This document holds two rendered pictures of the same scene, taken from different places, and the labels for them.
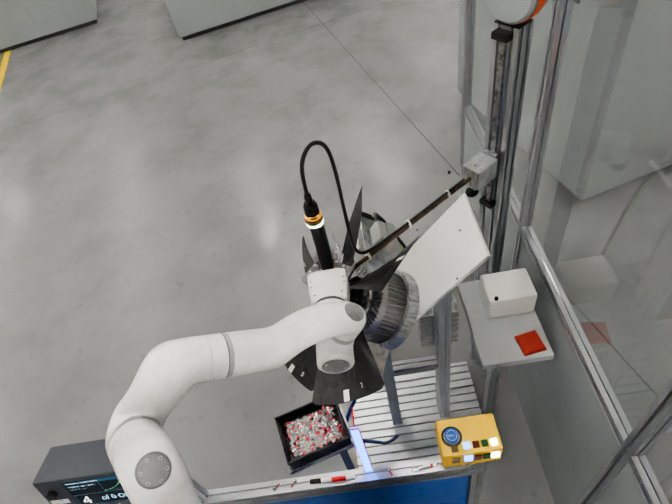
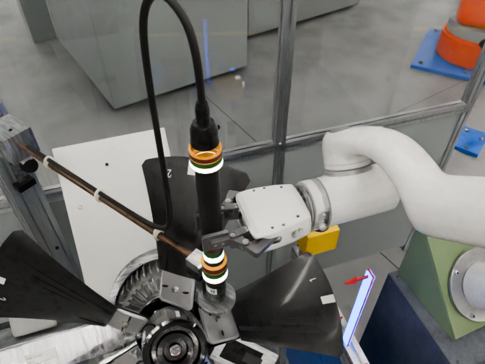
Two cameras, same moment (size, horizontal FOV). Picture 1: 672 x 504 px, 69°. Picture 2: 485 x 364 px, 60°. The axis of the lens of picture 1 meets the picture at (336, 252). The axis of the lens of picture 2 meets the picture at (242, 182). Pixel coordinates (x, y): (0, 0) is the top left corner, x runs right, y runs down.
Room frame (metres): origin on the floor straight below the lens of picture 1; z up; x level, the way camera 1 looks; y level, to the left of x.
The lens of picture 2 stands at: (0.98, 0.43, 1.97)
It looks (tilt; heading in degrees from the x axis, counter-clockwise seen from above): 44 degrees down; 246
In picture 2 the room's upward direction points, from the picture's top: straight up
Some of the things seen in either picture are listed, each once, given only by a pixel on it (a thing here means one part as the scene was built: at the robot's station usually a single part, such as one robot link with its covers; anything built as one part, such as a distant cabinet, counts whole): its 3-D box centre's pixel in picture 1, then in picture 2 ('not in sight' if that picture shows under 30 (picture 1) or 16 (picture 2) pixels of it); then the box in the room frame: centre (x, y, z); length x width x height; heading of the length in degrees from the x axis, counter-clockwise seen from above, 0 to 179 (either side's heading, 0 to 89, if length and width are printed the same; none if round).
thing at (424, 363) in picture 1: (414, 365); not in sight; (0.96, -0.20, 0.56); 0.19 x 0.04 x 0.04; 84
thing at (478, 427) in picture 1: (467, 441); (309, 224); (0.46, -0.22, 1.02); 0.16 x 0.10 x 0.11; 84
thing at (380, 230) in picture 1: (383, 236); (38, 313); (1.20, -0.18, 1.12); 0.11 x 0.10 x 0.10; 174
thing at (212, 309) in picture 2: not in sight; (211, 282); (0.86, 0.02, 1.32); 0.09 x 0.07 x 0.10; 119
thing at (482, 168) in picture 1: (480, 170); (9, 138); (1.16, -0.52, 1.36); 0.10 x 0.07 x 0.08; 119
